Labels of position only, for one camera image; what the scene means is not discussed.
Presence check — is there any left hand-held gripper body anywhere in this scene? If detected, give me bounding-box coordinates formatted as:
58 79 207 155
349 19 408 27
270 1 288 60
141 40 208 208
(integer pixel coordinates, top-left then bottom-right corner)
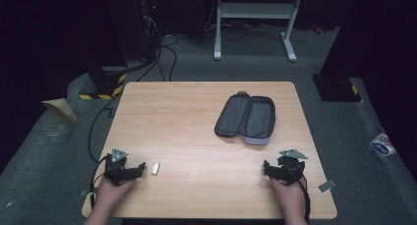
103 147 136 187

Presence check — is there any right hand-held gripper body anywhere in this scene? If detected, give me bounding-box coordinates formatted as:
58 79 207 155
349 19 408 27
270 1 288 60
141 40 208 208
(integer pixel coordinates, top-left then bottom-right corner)
275 148 310 187

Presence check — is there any person's left hand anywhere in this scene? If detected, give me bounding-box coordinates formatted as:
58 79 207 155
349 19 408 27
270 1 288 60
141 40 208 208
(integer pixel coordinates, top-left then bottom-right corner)
94 177 138 217

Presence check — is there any person's right hand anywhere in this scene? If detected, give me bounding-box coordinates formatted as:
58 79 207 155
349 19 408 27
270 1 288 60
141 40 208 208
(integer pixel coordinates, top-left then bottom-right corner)
268 177 308 217

